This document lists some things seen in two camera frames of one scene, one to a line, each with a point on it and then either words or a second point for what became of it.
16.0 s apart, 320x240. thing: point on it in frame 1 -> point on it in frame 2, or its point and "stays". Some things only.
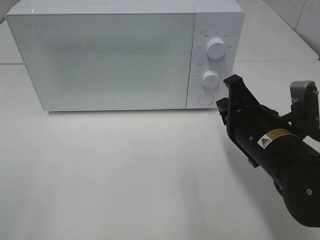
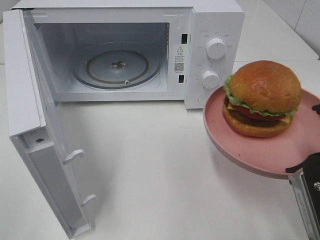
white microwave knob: x=211 y=79 stays
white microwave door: x=107 y=61 -> x=36 y=128
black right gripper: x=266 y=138 -> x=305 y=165
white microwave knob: x=215 y=48 stays
